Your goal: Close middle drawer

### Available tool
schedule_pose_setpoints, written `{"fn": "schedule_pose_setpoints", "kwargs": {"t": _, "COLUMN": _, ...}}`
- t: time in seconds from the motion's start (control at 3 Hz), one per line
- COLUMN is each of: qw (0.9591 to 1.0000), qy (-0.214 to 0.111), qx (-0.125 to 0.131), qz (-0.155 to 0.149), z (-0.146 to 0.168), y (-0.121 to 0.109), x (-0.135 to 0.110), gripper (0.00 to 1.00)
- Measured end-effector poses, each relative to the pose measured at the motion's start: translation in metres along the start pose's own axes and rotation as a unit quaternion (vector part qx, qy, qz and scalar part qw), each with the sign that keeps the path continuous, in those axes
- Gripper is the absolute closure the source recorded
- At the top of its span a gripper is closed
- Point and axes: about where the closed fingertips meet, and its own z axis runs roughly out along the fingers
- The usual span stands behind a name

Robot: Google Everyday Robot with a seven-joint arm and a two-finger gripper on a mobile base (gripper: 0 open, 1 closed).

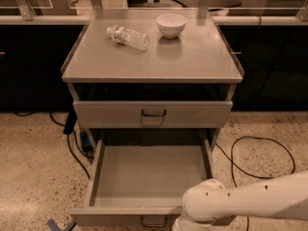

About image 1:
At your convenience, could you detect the grey drawer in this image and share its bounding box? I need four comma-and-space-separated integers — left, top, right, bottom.
71, 139, 223, 229
73, 101, 233, 128

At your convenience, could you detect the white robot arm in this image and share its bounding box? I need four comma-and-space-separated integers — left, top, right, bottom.
172, 171, 308, 231

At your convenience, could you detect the grey metal drawer cabinet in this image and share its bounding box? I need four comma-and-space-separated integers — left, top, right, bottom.
63, 9, 244, 141

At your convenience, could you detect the grey top drawer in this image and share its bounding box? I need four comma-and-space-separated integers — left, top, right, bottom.
73, 101, 233, 128

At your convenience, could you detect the clear plastic water bottle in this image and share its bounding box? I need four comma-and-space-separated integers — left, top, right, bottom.
106, 25, 149, 51

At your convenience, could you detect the blue power box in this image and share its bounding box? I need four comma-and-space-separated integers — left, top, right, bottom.
79, 131, 92, 152

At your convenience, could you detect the black power adapter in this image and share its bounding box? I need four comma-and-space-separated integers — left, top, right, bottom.
64, 108, 77, 135

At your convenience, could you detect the white ceramic bowl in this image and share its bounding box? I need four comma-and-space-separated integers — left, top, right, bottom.
156, 13, 187, 39

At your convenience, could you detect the blue tape floor mark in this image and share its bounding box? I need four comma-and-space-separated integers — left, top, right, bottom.
46, 218, 76, 231

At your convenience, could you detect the black cable left floor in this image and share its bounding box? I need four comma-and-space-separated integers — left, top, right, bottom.
13, 111, 94, 180

